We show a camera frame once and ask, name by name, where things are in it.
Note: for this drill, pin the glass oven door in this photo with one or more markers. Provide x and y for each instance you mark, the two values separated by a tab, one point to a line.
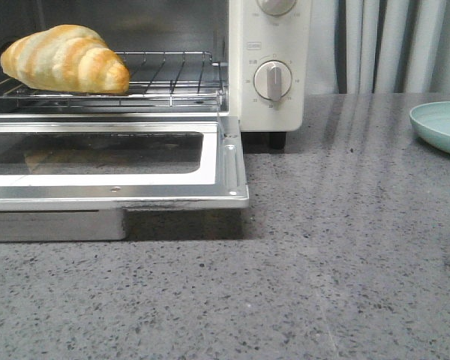
72	177

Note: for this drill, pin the golden bread roll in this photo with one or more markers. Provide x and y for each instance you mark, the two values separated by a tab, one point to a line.
66	58

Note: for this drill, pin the black oven foot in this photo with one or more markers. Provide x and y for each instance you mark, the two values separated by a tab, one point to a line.
277	140

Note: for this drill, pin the white toaster oven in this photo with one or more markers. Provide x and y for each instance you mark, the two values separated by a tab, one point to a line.
235	32

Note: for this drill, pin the lower timer knob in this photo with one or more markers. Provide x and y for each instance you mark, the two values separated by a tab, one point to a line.
272	80

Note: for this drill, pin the upper temperature knob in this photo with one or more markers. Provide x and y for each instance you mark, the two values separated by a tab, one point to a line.
276	8

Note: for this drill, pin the grey curtain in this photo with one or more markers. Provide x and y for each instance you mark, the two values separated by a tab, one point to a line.
365	47

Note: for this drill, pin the light green plate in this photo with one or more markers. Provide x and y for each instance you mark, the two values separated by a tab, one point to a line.
431	122

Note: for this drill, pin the wire oven rack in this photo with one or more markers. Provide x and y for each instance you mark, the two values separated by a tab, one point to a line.
190	81

